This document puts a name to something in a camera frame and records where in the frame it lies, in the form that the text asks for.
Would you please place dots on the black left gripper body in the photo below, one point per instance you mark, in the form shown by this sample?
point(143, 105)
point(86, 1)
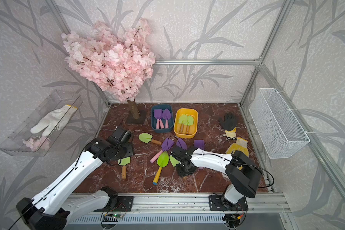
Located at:
point(127, 150)

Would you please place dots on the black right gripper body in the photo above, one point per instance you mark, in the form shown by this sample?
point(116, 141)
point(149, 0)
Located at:
point(181, 172)

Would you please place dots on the green shovel wooden handle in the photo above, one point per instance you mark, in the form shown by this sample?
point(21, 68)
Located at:
point(147, 138)
point(182, 121)
point(190, 122)
point(173, 161)
point(124, 162)

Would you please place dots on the green shovel wooden handle front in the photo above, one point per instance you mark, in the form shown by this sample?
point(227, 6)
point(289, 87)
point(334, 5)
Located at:
point(182, 121)

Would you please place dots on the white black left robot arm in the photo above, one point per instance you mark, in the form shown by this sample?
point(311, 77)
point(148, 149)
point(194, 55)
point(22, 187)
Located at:
point(48, 210)

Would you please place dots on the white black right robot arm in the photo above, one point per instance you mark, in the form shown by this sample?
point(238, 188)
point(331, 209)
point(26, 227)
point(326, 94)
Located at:
point(244, 175)

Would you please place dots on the yellow storage box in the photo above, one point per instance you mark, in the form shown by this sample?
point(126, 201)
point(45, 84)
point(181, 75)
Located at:
point(193, 128)

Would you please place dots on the dark teal storage box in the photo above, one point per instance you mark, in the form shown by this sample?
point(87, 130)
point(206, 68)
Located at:
point(153, 120)

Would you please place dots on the pink blossoms in box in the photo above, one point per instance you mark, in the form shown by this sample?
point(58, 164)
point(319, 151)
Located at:
point(37, 143)

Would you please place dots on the yellow dotted work glove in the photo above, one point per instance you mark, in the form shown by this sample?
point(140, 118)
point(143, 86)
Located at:
point(241, 145)

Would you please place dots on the black rubber glove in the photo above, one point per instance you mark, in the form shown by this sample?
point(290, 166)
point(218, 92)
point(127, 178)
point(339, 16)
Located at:
point(229, 125)

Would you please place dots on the white cotton glove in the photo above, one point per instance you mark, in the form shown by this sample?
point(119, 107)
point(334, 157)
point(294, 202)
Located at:
point(54, 120)

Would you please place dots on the left circuit board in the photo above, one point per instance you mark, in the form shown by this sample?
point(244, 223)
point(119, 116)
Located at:
point(112, 217)

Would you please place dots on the pink artificial blossom tree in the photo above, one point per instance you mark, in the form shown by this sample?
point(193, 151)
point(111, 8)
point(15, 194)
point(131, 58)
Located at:
point(118, 65)

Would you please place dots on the green shovel yellow handle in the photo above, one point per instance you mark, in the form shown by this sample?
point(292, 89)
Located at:
point(162, 162)

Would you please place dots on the purple pointed shovel pink handle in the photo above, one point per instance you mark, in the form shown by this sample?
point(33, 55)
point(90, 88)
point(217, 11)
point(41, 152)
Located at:
point(181, 144)

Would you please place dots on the purple square shovel pink handle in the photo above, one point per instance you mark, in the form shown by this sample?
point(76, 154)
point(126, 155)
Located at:
point(166, 145)

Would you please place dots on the aluminium front rail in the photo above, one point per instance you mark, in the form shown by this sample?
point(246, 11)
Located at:
point(176, 203)

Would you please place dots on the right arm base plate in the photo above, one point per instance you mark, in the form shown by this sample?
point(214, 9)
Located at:
point(217, 203)

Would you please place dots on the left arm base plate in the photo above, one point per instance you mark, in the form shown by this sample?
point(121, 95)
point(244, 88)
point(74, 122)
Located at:
point(121, 204)

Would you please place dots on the clear acrylic wall box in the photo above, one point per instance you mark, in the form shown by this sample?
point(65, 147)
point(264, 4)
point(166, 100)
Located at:
point(36, 135)

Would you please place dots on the white wire mesh basket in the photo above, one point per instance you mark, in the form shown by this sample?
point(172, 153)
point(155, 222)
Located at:
point(280, 131)

